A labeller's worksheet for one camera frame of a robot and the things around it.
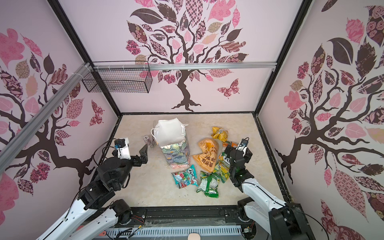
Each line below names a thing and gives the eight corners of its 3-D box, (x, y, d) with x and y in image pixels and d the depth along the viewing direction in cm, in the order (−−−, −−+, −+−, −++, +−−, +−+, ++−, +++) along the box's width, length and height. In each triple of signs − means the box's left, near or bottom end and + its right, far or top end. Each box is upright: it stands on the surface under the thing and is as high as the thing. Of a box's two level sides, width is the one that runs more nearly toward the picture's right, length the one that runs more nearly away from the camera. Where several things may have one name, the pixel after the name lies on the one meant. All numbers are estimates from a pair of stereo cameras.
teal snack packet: (178, 194, 82) (177, 191, 78) (172, 176, 88) (171, 173, 85) (200, 184, 85) (201, 181, 81) (193, 167, 92) (193, 164, 88)
